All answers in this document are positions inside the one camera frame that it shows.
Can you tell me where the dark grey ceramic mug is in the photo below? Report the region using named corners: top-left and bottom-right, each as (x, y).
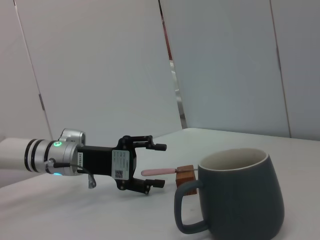
top-left (173, 147), bottom-right (285, 240)

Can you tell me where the dark brown wooden block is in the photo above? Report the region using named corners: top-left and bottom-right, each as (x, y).
top-left (175, 164), bottom-right (197, 195)

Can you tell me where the pink handled metal spoon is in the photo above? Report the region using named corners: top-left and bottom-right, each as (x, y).
top-left (141, 167), bottom-right (200, 177)

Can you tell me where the left gripper cable with plug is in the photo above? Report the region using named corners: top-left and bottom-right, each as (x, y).
top-left (44, 158), bottom-right (97, 190)

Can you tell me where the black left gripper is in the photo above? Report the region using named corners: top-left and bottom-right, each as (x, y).
top-left (77, 134), bottom-right (168, 196)

